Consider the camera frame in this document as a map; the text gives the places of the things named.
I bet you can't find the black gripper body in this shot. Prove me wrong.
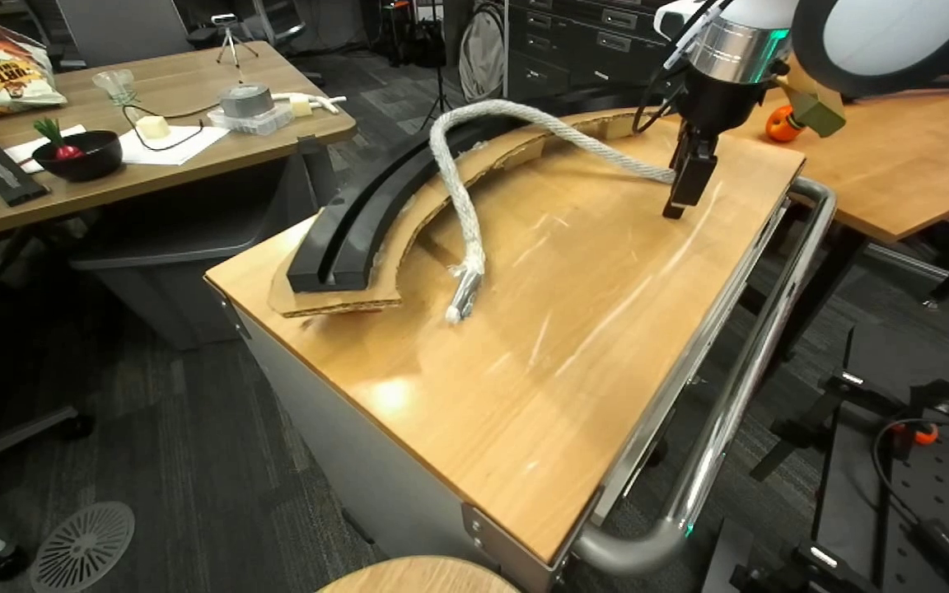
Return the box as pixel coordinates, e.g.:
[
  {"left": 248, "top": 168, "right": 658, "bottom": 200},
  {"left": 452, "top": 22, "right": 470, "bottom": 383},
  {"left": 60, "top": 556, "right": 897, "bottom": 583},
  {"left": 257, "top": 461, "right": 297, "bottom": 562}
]
[{"left": 676, "top": 69, "right": 775, "bottom": 151}]

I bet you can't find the white braided rope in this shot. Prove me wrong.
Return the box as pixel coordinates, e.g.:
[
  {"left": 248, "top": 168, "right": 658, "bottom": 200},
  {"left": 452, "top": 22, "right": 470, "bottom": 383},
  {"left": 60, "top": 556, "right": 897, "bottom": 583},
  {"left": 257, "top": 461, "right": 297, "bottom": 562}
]
[{"left": 424, "top": 96, "right": 679, "bottom": 331}]

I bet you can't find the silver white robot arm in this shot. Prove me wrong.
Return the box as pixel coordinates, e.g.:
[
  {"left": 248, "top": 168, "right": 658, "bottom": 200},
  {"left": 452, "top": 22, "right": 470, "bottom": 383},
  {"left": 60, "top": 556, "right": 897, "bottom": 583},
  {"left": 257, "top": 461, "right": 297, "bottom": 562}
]
[{"left": 652, "top": 0, "right": 949, "bottom": 219}]

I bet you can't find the curved black board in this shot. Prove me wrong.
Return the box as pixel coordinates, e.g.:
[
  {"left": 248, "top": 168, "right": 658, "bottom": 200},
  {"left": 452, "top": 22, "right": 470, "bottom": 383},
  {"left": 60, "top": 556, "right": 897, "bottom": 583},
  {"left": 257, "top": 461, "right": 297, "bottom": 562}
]
[{"left": 288, "top": 81, "right": 670, "bottom": 296}]

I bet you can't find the orange ball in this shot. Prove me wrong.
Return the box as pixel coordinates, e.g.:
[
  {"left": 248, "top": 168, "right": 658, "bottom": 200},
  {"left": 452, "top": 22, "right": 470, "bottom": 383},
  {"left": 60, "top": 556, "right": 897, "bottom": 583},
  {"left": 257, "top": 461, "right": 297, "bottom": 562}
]
[{"left": 764, "top": 105, "right": 799, "bottom": 146}]

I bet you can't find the grey drawer cabinet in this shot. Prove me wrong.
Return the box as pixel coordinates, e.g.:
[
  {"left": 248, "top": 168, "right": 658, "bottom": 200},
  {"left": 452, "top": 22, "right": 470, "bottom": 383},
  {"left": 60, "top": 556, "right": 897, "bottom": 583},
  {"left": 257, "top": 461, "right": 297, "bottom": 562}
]
[{"left": 503, "top": 0, "right": 670, "bottom": 101}]

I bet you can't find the wooden desk right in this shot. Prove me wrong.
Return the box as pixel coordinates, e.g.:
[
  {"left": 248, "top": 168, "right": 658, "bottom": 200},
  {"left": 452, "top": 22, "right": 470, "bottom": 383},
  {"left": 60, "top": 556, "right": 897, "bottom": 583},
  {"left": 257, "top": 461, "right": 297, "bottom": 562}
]
[{"left": 702, "top": 94, "right": 949, "bottom": 243}]

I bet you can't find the wooden desk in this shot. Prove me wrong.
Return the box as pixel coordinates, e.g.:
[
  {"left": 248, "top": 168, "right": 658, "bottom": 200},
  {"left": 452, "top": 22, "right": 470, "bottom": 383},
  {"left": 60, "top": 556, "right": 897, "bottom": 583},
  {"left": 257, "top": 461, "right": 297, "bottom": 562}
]
[
  {"left": 702, "top": 94, "right": 949, "bottom": 243},
  {"left": 0, "top": 43, "right": 355, "bottom": 234}
]

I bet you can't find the black stand with orange clamp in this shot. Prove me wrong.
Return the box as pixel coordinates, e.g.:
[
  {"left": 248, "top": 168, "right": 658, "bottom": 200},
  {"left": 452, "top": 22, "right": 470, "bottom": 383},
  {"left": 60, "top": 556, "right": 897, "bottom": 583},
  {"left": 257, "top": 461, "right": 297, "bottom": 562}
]
[{"left": 736, "top": 369, "right": 949, "bottom": 593}]

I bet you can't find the grey cart cabinet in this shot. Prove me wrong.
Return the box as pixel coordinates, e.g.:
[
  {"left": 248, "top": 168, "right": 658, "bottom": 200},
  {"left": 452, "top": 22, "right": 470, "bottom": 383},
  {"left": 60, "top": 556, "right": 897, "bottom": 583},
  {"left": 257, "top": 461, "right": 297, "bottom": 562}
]
[{"left": 207, "top": 269, "right": 605, "bottom": 593}]

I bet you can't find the grey round device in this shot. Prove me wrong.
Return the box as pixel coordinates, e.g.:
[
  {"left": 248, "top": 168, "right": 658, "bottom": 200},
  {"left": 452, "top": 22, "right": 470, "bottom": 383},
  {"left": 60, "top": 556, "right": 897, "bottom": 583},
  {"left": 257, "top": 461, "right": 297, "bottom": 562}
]
[{"left": 221, "top": 87, "right": 272, "bottom": 132}]

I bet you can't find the round wooden stool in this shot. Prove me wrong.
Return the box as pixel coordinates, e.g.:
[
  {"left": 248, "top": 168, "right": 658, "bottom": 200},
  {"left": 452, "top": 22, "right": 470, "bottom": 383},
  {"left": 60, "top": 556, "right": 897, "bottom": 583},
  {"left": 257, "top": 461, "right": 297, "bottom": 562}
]
[{"left": 318, "top": 556, "right": 522, "bottom": 593}]

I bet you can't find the wooden desk left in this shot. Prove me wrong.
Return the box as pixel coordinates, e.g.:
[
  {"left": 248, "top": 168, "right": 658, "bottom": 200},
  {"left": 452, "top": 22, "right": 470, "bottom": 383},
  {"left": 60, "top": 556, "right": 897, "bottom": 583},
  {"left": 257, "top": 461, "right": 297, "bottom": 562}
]
[{"left": 0, "top": 43, "right": 355, "bottom": 234}]

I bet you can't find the black bowl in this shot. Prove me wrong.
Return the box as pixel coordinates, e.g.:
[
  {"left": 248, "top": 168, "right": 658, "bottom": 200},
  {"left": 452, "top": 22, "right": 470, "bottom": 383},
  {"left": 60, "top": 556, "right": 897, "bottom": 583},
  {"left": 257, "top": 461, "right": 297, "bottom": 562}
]
[{"left": 32, "top": 132, "right": 122, "bottom": 180}]

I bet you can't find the chips bag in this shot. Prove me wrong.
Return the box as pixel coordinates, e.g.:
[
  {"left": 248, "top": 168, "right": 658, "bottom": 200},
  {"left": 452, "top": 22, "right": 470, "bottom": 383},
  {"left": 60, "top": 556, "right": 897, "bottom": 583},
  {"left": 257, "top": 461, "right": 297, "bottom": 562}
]
[{"left": 0, "top": 22, "right": 66, "bottom": 115}]

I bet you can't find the white floor fan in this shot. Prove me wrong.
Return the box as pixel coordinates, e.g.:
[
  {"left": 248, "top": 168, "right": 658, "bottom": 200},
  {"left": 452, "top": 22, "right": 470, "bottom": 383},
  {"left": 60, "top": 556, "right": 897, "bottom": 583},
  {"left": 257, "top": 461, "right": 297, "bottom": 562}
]
[{"left": 31, "top": 501, "right": 135, "bottom": 593}]

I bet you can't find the chrome cart handle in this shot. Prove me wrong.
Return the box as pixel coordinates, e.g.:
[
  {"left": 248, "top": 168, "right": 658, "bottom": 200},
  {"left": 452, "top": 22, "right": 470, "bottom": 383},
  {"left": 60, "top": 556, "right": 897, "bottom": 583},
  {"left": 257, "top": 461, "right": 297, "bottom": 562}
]
[{"left": 573, "top": 179, "right": 836, "bottom": 576}]

